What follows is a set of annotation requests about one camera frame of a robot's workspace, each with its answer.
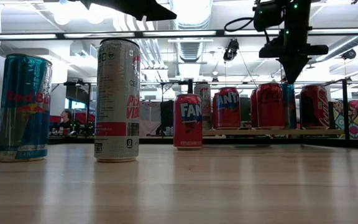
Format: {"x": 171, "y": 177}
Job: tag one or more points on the blue silver Red Bull can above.
{"x": 291, "y": 105}
{"x": 23, "y": 124}

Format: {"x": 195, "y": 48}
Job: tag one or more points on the red Star Wars Coca-Cola can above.
{"x": 314, "y": 105}

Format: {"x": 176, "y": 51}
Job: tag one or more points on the black background robot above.
{"x": 85, "y": 127}

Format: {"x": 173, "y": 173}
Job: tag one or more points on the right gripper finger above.
{"x": 294, "y": 62}
{"x": 272, "y": 49}

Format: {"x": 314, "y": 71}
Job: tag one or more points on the black aluminium table frame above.
{"x": 67, "y": 140}

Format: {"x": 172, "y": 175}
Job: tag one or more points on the black ceiling-hung device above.
{"x": 231, "y": 49}
{"x": 348, "y": 54}

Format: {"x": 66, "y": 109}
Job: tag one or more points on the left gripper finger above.
{"x": 141, "y": 7}

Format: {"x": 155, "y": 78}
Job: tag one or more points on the person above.
{"x": 65, "y": 121}

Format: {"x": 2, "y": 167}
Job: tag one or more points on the silver ceiling air duct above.
{"x": 191, "y": 15}

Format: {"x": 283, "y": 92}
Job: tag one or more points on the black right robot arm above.
{"x": 297, "y": 15}

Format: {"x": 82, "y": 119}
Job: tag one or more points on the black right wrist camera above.
{"x": 267, "y": 14}

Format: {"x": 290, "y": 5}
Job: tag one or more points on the red Fanta strawberry can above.
{"x": 187, "y": 133}

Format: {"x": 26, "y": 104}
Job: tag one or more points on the black beam with light strips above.
{"x": 60, "y": 35}

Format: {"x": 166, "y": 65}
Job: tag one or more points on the black partition panel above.
{"x": 332, "y": 115}

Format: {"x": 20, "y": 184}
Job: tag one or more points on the white Celsius can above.
{"x": 207, "y": 109}
{"x": 113, "y": 109}

